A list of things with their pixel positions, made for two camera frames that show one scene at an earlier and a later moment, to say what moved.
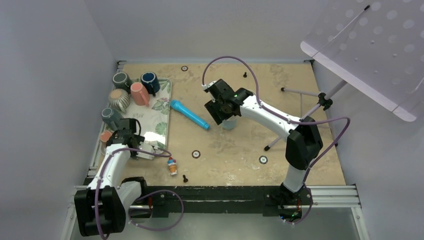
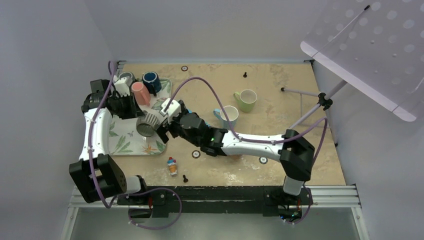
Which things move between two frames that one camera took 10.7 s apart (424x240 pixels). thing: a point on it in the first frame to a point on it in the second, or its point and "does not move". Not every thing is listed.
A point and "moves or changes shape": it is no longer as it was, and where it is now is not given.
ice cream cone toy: x=172 y=163 does not move
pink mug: x=139 y=94 does not move
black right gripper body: x=220 y=104 to x=176 y=130
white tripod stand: x=324 y=99 does not move
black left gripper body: x=139 y=139 to x=125 y=107
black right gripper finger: x=216 y=112 to x=162 y=131
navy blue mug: x=150 y=82 does not move
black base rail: x=274 y=201 does not move
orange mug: x=104 y=136 moves or changes shape
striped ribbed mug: x=119 y=99 moves or changes shape
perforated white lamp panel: x=377 y=47 does not move
